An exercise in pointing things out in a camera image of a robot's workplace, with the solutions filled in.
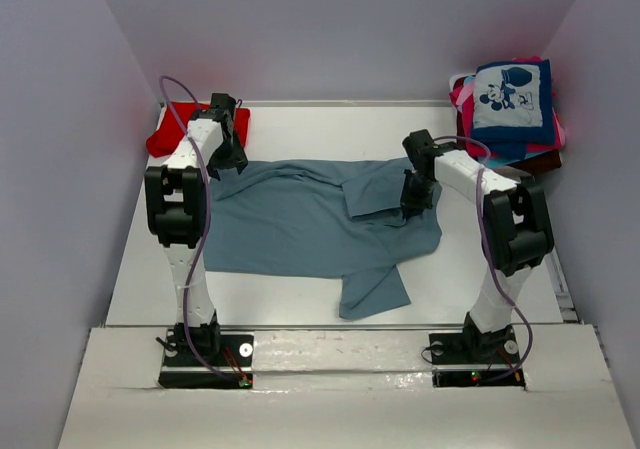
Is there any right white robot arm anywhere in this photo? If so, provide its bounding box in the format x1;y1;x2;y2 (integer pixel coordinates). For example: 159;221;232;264
400;129;554;366

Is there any white foam front board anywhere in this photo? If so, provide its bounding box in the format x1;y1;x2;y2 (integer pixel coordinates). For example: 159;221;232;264
60;325;634;448

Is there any grey-blue t-shirt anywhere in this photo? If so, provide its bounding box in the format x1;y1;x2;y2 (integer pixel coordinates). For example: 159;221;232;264
203;158;442;320

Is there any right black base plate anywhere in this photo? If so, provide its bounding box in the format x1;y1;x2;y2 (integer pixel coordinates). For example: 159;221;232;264
420;332;526;389

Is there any dark maroon folded t-shirt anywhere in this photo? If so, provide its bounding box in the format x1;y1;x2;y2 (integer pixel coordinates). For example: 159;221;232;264
508;150;562;176

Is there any navy cartoon mouse t-shirt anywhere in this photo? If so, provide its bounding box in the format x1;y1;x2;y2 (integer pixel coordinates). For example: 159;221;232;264
471;59;556;145

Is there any teal folded t-shirt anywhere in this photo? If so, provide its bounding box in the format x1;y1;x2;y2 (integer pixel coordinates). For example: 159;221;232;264
489;143;528;167

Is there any pink folded t-shirt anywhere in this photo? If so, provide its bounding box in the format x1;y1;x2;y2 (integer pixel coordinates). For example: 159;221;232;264
450;56;566;159

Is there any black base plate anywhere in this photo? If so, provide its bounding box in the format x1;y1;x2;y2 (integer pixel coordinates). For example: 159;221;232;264
420;332;526;389
156;330;255;390

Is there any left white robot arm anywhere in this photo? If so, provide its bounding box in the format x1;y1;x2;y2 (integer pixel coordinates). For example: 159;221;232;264
144;93;248;366

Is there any folded red t-shirt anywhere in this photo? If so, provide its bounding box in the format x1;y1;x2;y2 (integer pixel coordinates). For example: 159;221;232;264
146;102;251;158

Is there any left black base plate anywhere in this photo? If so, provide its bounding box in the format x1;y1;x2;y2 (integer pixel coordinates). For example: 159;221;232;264
156;330;255;390

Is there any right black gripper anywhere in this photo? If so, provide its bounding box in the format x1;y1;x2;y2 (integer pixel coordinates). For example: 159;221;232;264
401;169;437;218

